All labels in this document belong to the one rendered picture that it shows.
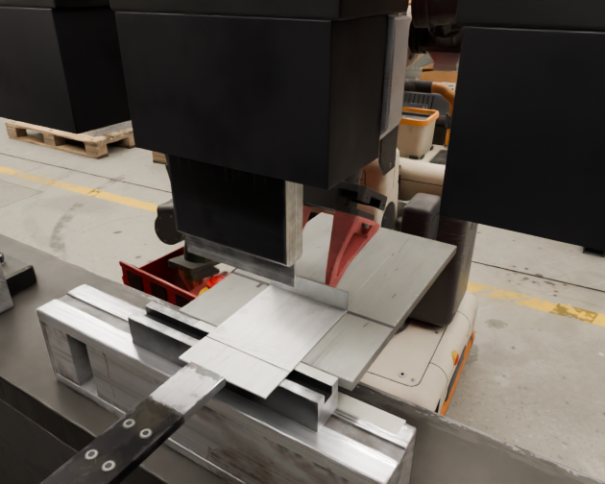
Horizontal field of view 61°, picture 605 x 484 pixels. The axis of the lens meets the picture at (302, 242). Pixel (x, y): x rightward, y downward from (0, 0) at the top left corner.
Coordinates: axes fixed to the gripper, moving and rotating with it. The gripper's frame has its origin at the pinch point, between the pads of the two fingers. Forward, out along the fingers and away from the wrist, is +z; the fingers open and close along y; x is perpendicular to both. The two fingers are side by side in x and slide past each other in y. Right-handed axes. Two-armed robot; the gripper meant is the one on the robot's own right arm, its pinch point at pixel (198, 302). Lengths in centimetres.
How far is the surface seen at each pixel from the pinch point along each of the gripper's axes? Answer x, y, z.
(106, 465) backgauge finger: 42, 50, -19
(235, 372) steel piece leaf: 43, 39, -21
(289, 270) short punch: 47, 39, -30
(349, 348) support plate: 49, 32, -22
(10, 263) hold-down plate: -7.1, 31.1, -14.0
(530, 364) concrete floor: 48, -124, 51
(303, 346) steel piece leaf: 46, 34, -22
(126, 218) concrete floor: -183, -123, 45
